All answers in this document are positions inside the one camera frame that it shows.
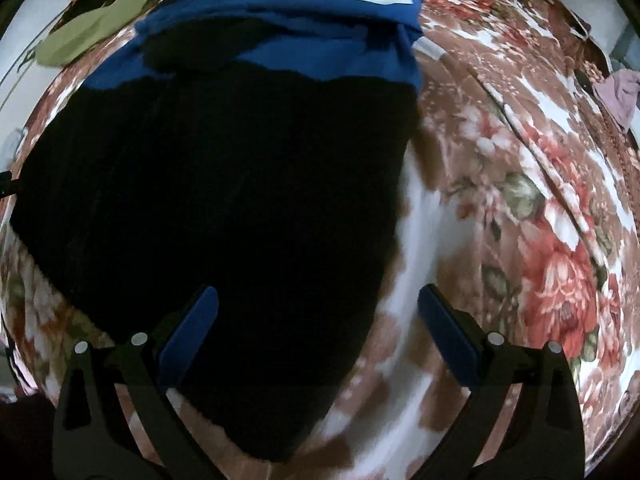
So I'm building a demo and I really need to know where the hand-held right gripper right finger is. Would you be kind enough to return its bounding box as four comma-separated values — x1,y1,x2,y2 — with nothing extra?
417,284,586,480

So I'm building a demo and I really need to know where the blue and black jacket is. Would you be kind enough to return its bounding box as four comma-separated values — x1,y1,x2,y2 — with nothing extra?
10,0,426,463

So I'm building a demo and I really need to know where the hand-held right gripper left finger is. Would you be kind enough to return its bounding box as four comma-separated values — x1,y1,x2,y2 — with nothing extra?
52,285,221,480

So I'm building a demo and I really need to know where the green garment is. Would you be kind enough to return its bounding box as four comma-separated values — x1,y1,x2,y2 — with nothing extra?
34,0,191,67

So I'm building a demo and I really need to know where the floral blanket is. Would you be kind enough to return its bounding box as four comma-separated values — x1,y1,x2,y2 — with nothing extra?
0,0,640,480

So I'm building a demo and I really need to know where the pink cloth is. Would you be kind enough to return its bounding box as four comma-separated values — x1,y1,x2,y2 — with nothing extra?
594,70,640,133

